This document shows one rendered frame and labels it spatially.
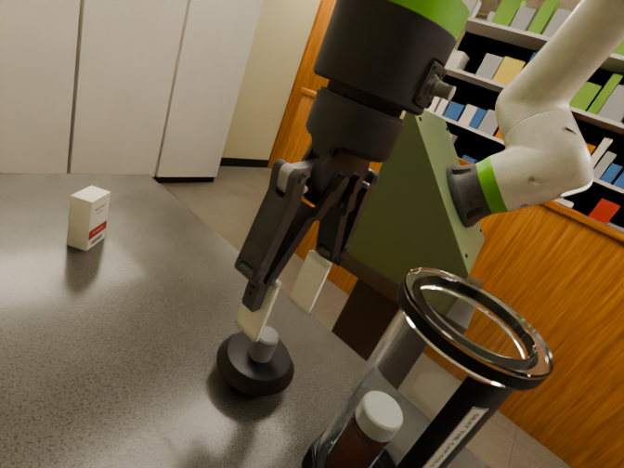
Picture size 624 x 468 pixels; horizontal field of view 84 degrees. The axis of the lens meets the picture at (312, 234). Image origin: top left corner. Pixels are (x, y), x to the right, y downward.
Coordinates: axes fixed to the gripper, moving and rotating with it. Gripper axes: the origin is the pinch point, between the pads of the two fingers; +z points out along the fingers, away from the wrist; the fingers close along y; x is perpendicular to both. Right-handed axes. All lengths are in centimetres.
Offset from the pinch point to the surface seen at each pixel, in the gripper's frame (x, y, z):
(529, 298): -34, 181, 40
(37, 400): 9.0, -17.6, 12.1
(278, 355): -1.0, 2.1, 8.5
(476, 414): -18.5, -3.4, -5.7
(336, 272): 71, 182, 96
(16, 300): 22.5, -15.4, 12.0
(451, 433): -18.0, -3.9, -3.6
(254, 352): 0.2, -1.0, 7.5
